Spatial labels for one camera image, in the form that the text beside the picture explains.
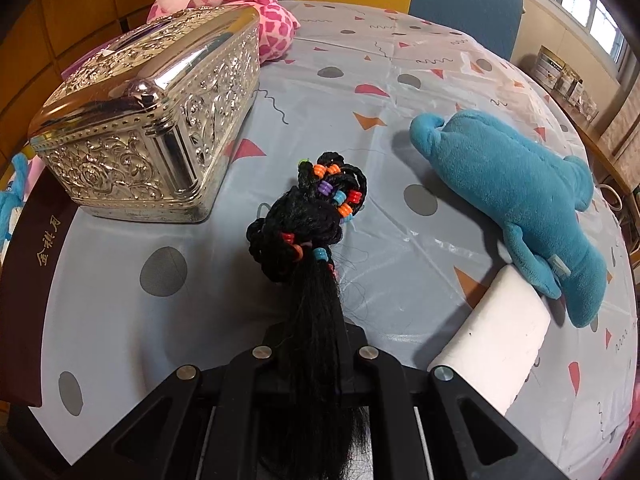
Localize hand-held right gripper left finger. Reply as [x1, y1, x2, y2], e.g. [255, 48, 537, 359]
[65, 325, 292, 480]

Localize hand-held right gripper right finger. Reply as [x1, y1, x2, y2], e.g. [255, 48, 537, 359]
[345, 326, 568, 480]

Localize black beaded braided wig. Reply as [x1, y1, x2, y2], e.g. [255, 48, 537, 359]
[246, 151, 373, 480]

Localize patterned light blue tablecloth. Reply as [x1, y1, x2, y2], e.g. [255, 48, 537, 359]
[27, 0, 640, 480]

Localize white foam roll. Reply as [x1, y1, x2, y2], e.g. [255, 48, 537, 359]
[427, 264, 552, 417]

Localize blue plush dolphin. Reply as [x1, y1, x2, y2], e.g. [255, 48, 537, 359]
[409, 108, 608, 329]

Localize maroon box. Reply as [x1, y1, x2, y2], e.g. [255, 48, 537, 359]
[0, 167, 76, 408]

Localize ornate silver metal tissue box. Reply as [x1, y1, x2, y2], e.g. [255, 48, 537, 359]
[27, 5, 262, 224]

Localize blue and pink plush toy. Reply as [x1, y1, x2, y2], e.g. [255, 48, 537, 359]
[0, 152, 31, 266]

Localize wooden side desk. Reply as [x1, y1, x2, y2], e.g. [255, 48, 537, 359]
[520, 52, 640, 196]

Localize clear plastic container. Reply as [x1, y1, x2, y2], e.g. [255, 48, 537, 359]
[575, 91, 600, 122]

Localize small cardboard box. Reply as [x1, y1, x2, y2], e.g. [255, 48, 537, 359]
[555, 67, 584, 106]

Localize patterned beige curtain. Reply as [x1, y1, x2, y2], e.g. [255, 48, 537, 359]
[597, 55, 640, 171]

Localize pink heart-print plush toy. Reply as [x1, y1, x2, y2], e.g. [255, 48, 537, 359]
[146, 0, 302, 65]

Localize blue chair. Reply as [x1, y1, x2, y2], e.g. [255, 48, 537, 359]
[409, 0, 525, 62]

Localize wooden cabinet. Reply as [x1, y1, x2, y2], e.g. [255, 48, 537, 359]
[0, 0, 221, 161]

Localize white cable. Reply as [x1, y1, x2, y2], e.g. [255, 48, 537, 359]
[597, 182, 625, 211]

